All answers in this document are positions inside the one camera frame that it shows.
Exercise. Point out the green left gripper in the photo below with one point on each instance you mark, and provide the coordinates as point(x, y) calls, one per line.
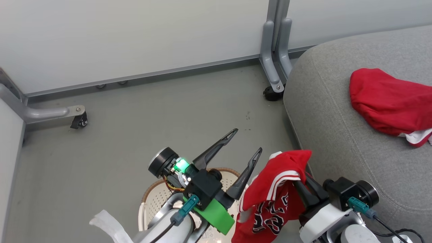
point(216, 214)

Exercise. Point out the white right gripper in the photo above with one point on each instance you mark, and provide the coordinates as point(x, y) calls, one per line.
point(327, 219)

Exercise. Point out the red basketball jersey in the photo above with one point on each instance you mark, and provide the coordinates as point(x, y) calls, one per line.
point(270, 182)

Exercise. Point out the red shorts with white trim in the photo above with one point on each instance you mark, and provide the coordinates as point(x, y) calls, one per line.
point(388, 98)

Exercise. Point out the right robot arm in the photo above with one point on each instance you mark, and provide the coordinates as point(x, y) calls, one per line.
point(357, 236)

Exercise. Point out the grey fabric sofa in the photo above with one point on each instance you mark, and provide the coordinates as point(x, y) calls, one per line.
point(337, 118)

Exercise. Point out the white perforated laundry basket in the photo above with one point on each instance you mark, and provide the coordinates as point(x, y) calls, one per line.
point(153, 199)

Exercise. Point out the black caster wheel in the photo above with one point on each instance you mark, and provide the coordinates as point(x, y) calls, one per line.
point(80, 120)
point(271, 94)

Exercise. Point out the grey curved partition foot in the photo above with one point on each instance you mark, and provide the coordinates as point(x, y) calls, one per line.
point(268, 57)
point(285, 50)

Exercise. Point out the grey partition foot with bolt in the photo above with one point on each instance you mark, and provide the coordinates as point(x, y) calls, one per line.
point(44, 113)

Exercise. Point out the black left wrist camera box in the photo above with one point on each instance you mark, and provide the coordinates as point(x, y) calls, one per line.
point(204, 185)

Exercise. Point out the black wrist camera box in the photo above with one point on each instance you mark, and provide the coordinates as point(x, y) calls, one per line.
point(341, 192)
point(204, 185)

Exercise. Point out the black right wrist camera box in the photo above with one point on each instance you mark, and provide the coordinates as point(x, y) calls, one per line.
point(341, 192)

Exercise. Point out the grey partition bottom rail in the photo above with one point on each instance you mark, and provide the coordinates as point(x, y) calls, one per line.
point(152, 75)

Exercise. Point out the grey slanted partition post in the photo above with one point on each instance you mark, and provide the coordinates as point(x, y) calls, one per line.
point(10, 86)

